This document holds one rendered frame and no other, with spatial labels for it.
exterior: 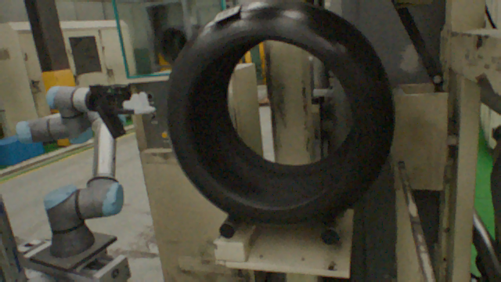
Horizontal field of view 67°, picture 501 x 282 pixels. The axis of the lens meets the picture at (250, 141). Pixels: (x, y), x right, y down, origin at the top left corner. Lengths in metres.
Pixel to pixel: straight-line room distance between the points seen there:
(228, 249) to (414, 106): 0.67
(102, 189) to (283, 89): 0.74
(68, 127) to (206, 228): 0.95
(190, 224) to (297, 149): 0.91
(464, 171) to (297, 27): 0.69
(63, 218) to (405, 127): 1.18
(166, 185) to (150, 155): 0.17
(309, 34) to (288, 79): 0.42
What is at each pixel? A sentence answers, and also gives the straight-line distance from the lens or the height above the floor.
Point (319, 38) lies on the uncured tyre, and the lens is 0.85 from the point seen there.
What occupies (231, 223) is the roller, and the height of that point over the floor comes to 0.92.
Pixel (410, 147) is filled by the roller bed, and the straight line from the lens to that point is 1.22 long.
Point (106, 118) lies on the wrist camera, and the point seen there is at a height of 1.21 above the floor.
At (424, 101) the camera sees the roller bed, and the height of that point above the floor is 1.18.
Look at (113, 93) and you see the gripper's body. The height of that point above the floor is 1.29.
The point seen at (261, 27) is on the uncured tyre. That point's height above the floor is 1.43.
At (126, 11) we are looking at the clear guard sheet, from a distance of 1.93.
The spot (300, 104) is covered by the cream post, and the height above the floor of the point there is 1.17.
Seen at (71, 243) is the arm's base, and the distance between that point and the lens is 1.54.
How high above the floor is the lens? 1.41
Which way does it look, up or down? 16 degrees down
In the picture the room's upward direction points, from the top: 6 degrees counter-clockwise
